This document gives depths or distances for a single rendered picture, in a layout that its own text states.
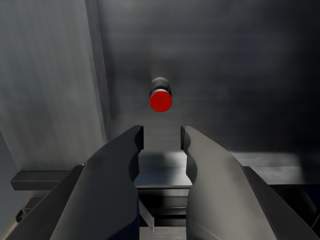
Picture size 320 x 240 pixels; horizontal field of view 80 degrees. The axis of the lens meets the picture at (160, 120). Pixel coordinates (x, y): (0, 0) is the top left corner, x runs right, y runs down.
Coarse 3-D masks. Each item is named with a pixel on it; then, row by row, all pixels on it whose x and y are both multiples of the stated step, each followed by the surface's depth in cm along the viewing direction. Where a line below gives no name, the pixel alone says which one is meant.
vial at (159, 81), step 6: (156, 78) 21; (162, 78) 21; (150, 84) 21; (156, 84) 19; (162, 84) 19; (168, 84) 20; (150, 90) 19; (156, 90) 18; (168, 90) 18; (150, 96) 18
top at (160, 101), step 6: (162, 90) 17; (156, 96) 17; (162, 96) 17; (168, 96) 17; (150, 102) 18; (156, 102) 18; (162, 102) 18; (168, 102) 18; (156, 108) 18; (162, 108) 18; (168, 108) 18
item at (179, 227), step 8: (160, 216) 30; (168, 216) 30; (176, 216) 30; (184, 216) 30; (144, 224) 29; (160, 224) 29; (168, 224) 29; (176, 224) 29; (184, 224) 29; (144, 232) 35; (152, 232) 35; (160, 232) 35; (168, 232) 35; (176, 232) 35; (184, 232) 35
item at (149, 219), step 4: (140, 200) 26; (140, 204) 26; (144, 204) 25; (140, 208) 27; (144, 208) 25; (140, 212) 27; (144, 212) 26; (148, 212) 25; (144, 216) 26; (148, 216) 25; (152, 216) 24; (148, 220) 25; (152, 220) 24; (148, 224) 26; (152, 224) 24; (152, 228) 25
